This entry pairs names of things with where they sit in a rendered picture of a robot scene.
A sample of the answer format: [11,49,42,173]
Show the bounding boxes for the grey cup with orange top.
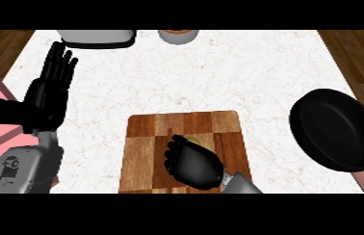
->
[157,29,201,46]

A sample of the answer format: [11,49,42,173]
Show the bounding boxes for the yellow lemon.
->
[186,136,205,146]

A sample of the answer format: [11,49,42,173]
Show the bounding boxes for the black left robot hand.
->
[0,40,80,135]

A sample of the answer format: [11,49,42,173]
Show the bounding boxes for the white appliance with black base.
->
[56,29,139,50]

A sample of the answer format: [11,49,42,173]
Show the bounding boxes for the black pot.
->
[288,88,364,193]

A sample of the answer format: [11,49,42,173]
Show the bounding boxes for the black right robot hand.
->
[164,134,226,192]

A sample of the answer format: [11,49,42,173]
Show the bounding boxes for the wooden checkered cutting board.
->
[117,110,254,195]

